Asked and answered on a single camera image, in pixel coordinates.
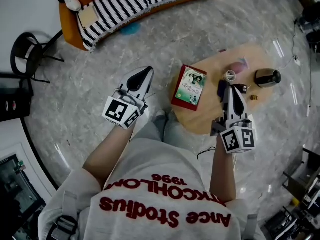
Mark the dark framed window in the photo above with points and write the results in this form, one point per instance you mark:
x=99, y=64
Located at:
x=17, y=196

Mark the round wooden side table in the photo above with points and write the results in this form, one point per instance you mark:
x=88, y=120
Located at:
x=250, y=56

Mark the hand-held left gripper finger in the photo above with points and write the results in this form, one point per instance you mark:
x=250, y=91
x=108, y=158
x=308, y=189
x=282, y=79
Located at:
x=127, y=80
x=149, y=86

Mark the person's jeans legs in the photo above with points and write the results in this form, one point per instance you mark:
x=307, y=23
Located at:
x=155, y=131

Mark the person's right forearm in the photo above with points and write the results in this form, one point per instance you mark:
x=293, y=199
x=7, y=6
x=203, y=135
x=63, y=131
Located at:
x=222, y=174

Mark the black display cabinet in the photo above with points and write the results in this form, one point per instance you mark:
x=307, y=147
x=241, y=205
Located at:
x=15, y=101

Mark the black wicker chair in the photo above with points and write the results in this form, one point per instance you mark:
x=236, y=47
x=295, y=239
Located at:
x=30, y=56

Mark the blue fuzzy cloth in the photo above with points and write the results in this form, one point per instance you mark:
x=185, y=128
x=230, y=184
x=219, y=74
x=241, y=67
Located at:
x=130, y=29

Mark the small black box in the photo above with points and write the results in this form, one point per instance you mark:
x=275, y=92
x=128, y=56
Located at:
x=241, y=87

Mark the person's left forearm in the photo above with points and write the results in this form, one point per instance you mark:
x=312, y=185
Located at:
x=107, y=156

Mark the small brass cylinder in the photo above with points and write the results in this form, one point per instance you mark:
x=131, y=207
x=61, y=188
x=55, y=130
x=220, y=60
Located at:
x=255, y=97

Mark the white power adapter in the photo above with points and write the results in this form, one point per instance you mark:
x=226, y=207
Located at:
x=296, y=59

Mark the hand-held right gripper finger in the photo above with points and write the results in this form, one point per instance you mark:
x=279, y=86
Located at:
x=228, y=109
x=245, y=114

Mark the black equipment pile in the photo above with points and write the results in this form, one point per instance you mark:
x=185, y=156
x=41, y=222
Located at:
x=311, y=19

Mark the white cup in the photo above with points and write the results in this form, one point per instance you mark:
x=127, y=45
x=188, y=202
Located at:
x=229, y=76

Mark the beige notebook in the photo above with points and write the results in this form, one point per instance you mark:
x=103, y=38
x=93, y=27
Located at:
x=87, y=17

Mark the metal shelf rack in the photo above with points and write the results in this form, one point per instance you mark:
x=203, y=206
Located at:
x=300, y=181

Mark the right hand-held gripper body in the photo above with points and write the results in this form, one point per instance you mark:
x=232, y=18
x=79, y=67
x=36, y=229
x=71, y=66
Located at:
x=237, y=139

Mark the green cover book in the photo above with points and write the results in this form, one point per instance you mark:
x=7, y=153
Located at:
x=191, y=86

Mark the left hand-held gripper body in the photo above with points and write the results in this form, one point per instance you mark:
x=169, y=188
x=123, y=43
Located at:
x=116, y=111

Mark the red book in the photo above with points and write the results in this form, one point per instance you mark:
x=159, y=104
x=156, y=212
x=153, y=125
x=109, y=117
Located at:
x=183, y=107

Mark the orange sofa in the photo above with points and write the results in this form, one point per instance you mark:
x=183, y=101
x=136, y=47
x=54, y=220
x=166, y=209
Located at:
x=72, y=31

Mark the grey printed sweatshirt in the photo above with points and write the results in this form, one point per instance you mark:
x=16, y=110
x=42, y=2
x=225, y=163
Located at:
x=155, y=179

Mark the red white small card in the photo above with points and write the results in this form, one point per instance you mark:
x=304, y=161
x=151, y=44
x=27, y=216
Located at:
x=222, y=51

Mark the black white striped blanket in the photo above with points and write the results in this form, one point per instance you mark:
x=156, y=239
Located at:
x=130, y=4

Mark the pink plush toy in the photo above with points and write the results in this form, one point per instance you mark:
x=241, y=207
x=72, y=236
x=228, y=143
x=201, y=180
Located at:
x=238, y=66

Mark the dark purple pouch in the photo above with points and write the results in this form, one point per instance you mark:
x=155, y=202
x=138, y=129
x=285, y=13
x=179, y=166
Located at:
x=222, y=90

